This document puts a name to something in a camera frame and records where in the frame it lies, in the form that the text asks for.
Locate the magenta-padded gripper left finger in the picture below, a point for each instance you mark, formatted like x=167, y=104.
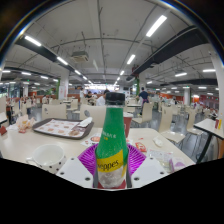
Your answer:
x=73, y=170

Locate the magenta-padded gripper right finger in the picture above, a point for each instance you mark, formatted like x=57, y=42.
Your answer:
x=148, y=170

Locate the green drink bottle black cap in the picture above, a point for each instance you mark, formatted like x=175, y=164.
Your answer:
x=111, y=140

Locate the clear tissue pack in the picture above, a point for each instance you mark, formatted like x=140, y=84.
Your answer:
x=160, y=158

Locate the small purple packet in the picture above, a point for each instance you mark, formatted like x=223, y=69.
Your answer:
x=177, y=164

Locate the white polka dot mug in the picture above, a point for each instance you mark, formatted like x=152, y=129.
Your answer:
x=46, y=156

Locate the dark food tray with paper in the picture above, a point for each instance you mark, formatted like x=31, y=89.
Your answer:
x=58, y=128

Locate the red paper cup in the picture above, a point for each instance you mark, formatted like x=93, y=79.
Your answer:
x=128, y=125

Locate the white napkin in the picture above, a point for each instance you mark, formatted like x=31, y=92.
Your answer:
x=85, y=122

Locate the beige chair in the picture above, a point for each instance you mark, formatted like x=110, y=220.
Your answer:
x=95, y=115
x=166, y=121
x=54, y=111

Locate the group of beige chairs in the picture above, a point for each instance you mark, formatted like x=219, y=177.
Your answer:
x=145, y=113

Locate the small red sauce packet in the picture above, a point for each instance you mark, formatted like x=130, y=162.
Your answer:
x=22, y=131

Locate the person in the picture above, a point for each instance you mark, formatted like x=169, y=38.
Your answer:
x=88, y=94
x=143, y=98
x=101, y=99

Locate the beige side table with condiments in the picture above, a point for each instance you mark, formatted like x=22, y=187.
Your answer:
x=210, y=126

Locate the red tissue packet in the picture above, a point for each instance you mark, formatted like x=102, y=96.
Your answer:
x=2, y=130

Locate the ceiling air conditioner unit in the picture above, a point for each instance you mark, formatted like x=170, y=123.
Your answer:
x=80, y=56

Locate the group of ceiling lights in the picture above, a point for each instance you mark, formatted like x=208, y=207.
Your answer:
x=156, y=25

